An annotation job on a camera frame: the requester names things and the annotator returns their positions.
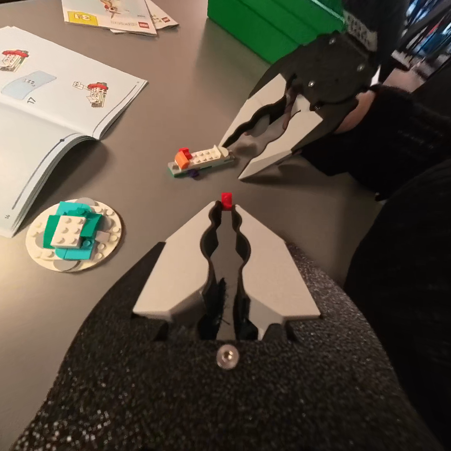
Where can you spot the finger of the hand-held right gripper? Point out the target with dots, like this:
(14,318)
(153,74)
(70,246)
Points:
(257,98)
(299,130)

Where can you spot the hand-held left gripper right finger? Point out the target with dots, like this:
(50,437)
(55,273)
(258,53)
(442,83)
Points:
(278,278)

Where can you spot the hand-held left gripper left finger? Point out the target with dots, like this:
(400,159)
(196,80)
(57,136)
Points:
(176,274)

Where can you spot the white lego strip assembly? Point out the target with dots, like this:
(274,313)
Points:
(204,156)

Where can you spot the small red lego brick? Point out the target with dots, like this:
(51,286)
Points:
(226,200)

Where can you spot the person's right forearm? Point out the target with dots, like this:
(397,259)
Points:
(387,148)

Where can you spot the round white lego base assembly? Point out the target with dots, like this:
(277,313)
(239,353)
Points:
(68,230)

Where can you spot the open lego instruction booklet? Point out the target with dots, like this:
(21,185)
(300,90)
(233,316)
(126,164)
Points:
(53,123)

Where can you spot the person's right hand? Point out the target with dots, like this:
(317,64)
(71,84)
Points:
(359,112)

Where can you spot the green plastic bin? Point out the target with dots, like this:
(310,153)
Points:
(264,28)

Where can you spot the closed white instruction booklet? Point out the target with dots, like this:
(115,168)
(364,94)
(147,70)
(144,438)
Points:
(164,17)

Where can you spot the closed booklet with yellow corner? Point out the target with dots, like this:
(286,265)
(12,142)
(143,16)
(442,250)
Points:
(116,21)

